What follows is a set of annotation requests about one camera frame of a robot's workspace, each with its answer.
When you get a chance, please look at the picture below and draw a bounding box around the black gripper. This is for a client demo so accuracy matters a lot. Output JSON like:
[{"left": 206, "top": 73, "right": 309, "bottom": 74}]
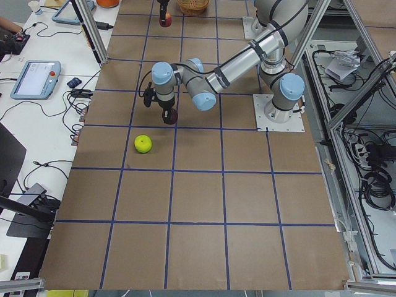
[{"left": 158, "top": 0, "right": 175, "bottom": 123}]

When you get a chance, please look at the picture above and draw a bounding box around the red yellow apple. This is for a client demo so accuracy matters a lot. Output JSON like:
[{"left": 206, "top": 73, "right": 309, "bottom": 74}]
[{"left": 159, "top": 12, "right": 172, "bottom": 28}]

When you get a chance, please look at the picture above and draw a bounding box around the dark red apple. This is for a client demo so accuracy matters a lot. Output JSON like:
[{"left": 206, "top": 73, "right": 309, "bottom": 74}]
[{"left": 165, "top": 110, "right": 178, "bottom": 125}]

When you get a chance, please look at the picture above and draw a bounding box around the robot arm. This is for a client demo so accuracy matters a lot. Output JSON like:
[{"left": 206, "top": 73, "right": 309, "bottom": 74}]
[{"left": 143, "top": 1, "right": 308, "bottom": 124}]

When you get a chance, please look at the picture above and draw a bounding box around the wicker basket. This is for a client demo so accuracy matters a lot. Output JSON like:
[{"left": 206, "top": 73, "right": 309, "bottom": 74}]
[{"left": 177, "top": 0, "right": 210, "bottom": 15}]

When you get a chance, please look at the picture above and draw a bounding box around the black power adapter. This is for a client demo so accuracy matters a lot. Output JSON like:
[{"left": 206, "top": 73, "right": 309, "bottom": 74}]
[{"left": 95, "top": 21, "right": 113, "bottom": 30}]

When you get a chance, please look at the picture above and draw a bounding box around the orange object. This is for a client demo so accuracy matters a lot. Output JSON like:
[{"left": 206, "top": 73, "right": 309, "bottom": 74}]
[{"left": 96, "top": 0, "right": 119, "bottom": 8}]

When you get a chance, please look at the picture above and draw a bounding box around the green apple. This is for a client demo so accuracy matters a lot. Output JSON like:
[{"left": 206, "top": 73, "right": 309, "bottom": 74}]
[{"left": 134, "top": 134, "right": 152, "bottom": 153}]

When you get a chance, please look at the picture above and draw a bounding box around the dark blue small pouch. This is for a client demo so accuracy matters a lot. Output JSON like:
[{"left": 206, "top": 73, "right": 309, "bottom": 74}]
[{"left": 67, "top": 77, "right": 82, "bottom": 88}]

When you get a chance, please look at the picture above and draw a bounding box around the blue teach pendant far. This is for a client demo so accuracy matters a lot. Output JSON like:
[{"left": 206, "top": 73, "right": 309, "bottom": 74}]
[{"left": 51, "top": 1, "right": 80, "bottom": 25}]

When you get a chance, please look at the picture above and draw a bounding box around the blue teach pendant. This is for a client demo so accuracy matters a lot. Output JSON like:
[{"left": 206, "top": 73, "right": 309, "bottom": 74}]
[
  {"left": 10, "top": 60, "right": 62, "bottom": 100},
  {"left": 51, "top": 1, "right": 80, "bottom": 25}
]

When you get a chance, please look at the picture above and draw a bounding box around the blue teach pendant near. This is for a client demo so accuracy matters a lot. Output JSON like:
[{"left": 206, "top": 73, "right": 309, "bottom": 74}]
[{"left": 10, "top": 60, "right": 62, "bottom": 100}]

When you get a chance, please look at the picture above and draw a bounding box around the paper cup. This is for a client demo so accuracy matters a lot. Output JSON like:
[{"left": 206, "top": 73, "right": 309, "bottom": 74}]
[{"left": 28, "top": 0, "right": 43, "bottom": 15}]

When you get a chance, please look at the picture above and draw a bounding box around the grey usb hub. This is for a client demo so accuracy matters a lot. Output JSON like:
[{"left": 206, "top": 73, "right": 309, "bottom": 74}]
[{"left": 17, "top": 183, "right": 46, "bottom": 206}]

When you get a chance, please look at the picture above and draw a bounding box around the black monitor stand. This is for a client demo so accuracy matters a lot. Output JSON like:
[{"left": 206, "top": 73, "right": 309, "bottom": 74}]
[{"left": 1, "top": 126, "right": 60, "bottom": 238}]

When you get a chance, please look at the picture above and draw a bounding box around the aluminium frame post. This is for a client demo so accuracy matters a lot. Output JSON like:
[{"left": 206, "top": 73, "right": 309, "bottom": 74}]
[{"left": 71, "top": 0, "right": 109, "bottom": 65}]

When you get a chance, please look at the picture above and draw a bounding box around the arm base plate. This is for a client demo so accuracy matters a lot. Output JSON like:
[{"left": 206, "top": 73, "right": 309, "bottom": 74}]
[
  {"left": 253, "top": 94, "right": 305, "bottom": 132},
  {"left": 242, "top": 17, "right": 265, "bottom": 40}
]

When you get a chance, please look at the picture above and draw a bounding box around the black cable bundle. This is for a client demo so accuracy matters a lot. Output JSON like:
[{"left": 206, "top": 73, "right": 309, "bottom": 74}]
[{"left": 358, "top": 170, "right": 395, "bottom": 211}]

